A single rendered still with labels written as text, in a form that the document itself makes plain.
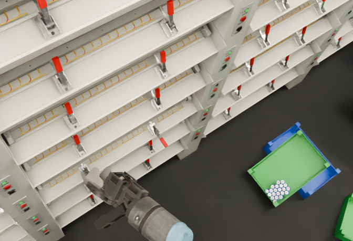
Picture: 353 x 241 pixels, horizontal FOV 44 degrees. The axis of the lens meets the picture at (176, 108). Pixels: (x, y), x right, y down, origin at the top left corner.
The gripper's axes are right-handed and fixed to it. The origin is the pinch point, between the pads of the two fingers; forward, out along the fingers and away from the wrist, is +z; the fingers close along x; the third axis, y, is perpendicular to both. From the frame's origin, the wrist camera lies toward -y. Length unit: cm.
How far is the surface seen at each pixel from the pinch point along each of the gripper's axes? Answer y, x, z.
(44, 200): -15.2, 0.2, 10.4
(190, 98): 31.6, -33.2, -1.1
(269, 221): -6, -95, -33
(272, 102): 41, -116, -1
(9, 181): -0.6, 28.2, 0.0
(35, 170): -1.2, 14.8, 5.9
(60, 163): 2.8, 10.0, 3.2
